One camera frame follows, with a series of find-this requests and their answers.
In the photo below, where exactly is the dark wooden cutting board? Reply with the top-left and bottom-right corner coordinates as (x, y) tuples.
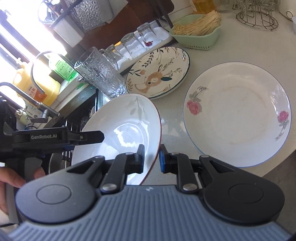
(74, 0), (174, 55)

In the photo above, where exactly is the white electric cooking pot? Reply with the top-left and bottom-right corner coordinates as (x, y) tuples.
(278, 0), (296, 20)

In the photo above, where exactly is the steel kitchen faucet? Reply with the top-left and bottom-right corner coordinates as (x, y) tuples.
(1, 54), (62, 123)

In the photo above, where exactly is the white tray with glasses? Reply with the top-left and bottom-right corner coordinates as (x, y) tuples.
(99, 21), (173, 73)

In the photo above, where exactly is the white rose pattern plate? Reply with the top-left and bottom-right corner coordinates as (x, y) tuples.
(183, 62), (292, 168)

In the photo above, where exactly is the green basket of noodles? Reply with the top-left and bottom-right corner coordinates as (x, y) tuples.
(170, 10), (222, 50)

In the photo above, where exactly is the red lid oil jar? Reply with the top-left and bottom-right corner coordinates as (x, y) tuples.
(190, 0), (216, 14)

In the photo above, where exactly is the tall textured drinking glass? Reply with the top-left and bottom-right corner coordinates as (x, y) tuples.
(74, 47), (127, 99)

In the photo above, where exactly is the yellow detergent bottle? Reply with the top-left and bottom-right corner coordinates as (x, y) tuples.
(12, 64), (62, 107)

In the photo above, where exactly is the rabbit pattern plate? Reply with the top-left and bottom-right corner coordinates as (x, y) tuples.
(125, 47), (190, 99)

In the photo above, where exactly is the wire cup drying rack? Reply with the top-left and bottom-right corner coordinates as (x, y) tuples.
(232, 0), (278, 31)

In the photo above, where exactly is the person's left hand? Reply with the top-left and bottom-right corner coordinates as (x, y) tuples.
(0, 166), (46, 214)

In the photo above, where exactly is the green detergent bottle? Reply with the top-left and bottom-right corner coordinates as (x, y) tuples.
(39, 51), (78, 82)

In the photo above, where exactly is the black kitchen sink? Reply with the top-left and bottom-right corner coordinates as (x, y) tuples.
(42, 86), (104, 174)

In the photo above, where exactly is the white leaf pattern bowl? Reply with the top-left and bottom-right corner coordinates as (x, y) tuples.
(71, 94), (162, 185)

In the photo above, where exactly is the black dish rack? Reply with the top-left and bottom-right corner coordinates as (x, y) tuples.
(46, 0), (174, 49)

